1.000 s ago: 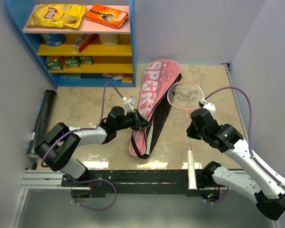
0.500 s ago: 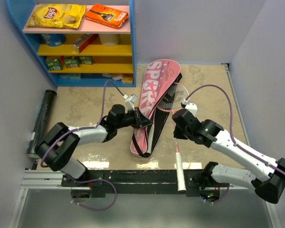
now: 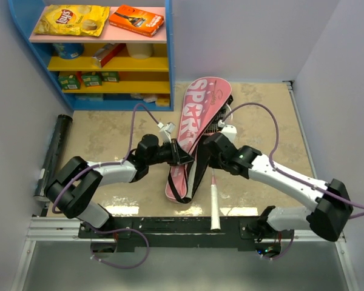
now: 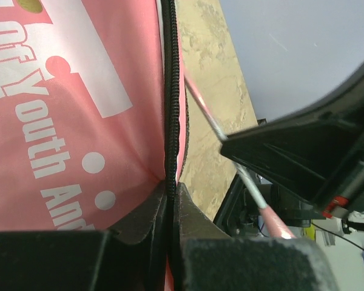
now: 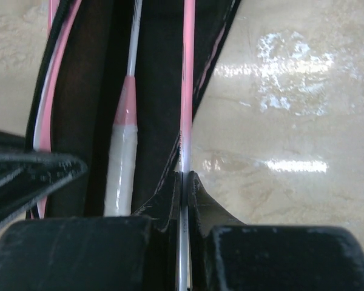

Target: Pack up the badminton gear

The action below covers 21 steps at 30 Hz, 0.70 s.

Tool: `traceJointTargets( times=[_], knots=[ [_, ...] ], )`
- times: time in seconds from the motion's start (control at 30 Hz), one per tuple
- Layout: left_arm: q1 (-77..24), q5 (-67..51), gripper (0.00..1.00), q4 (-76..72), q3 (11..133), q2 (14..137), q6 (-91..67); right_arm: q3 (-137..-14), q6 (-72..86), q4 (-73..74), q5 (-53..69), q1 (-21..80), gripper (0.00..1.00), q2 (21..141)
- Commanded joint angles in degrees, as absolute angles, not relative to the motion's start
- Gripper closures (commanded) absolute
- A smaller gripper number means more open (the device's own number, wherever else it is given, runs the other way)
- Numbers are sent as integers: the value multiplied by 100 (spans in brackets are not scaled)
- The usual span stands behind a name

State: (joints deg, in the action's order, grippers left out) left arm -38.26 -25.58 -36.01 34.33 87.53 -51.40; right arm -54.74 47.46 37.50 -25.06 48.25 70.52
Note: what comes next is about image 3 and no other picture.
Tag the green carton middle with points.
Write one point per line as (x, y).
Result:
(91, 79)

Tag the green carton left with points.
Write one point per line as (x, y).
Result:
(69, 82)

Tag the orange razor box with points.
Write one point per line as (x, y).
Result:
(136, 20)

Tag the blue snack canister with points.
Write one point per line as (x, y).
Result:
(68, 50)

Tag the pink racket cover bag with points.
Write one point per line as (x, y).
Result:
(203, 100)

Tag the purple cable base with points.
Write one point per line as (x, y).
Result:
(276, 250)
(114, 233)

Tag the green carton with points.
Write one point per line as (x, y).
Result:
(110, 76)
(91, 79)
(69, 82)

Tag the blue shelf unit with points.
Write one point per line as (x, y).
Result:
(151, 75)

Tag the red foil snack box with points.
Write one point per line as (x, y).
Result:
(102, 56)

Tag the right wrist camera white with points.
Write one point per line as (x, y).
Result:
(227, 130)

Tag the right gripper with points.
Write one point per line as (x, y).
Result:
(212, 162)

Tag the crumpled white wrapper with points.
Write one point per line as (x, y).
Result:
(145, 97)

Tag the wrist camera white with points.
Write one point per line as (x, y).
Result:
(165, 131)
(227, 130)

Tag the cream paper cup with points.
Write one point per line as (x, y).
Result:
(140, 50)

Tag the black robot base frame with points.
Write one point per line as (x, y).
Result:
(237, 232)

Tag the green carton right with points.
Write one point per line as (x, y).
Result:
(110, 76)

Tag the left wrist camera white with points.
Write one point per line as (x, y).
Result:
(165, 131)

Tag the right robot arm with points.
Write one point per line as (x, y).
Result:
(325, 206)

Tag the black shuttlecock tube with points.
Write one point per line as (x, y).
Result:
(53, 156)

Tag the yellow sponge bottom shelf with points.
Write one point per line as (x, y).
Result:
(163, 100)

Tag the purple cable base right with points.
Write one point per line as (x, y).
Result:
(276, 250)

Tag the yellow Lays chips bag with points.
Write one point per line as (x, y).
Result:
(73, 20)

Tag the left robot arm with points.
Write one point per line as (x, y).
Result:
(72, 188)

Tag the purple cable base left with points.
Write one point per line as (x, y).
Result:
(114, 233)

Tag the pink badminton racket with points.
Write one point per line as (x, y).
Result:
(213, 128)

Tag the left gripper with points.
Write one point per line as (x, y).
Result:
(178, 155)

